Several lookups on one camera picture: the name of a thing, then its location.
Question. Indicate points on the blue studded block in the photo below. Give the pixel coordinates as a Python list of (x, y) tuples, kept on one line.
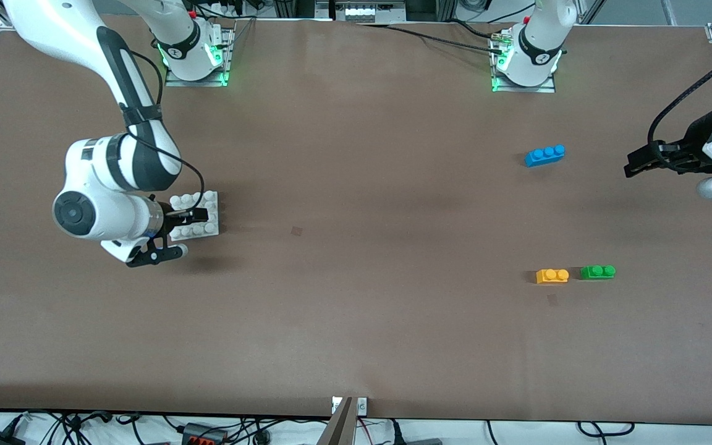
[(544, 156)]

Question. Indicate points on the white studded base plate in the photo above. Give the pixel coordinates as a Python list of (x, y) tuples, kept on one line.
[(211, 232)]

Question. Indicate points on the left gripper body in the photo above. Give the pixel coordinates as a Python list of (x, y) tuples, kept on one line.
[(691, 147)]

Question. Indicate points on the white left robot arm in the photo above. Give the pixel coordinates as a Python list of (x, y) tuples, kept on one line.
[(541, 37)]

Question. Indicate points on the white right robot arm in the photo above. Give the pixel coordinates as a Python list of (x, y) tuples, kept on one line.
[(34, 25)]

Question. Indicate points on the black orange power adapter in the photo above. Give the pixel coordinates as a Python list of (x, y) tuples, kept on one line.
[(198, 432)]

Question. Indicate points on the brown wooden beam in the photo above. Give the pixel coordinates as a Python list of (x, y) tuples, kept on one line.
[(339, 429)]

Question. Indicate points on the white power strip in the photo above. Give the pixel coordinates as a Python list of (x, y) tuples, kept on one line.
[(361, 12)]

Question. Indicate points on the green studded block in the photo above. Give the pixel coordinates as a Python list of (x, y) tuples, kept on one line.
[(597, 272)]

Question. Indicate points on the yellow studded block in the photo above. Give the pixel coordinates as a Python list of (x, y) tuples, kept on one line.
[(552, 277)]

